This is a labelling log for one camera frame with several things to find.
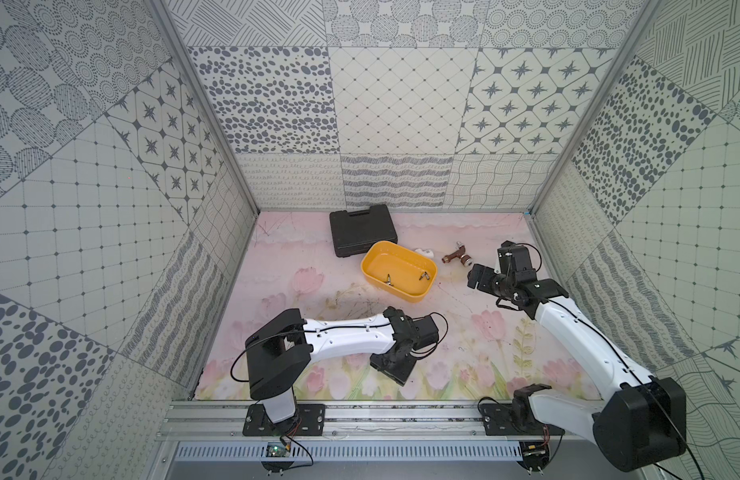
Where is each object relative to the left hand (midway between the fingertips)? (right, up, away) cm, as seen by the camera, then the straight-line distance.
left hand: (402, 372), depth 77 cm
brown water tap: (+23, +30, +30) cm, 48 cm away
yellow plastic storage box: (+1, +24, +25) cm, 35 cm away
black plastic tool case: (-16, +38, +33) cm, 53 cm away
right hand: (+24, +23, +7) cm, 34 cm away
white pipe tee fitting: (+11, +29, +27) cm, 42 cm away
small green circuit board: (-32, -17, -5) cm, 36 cm away
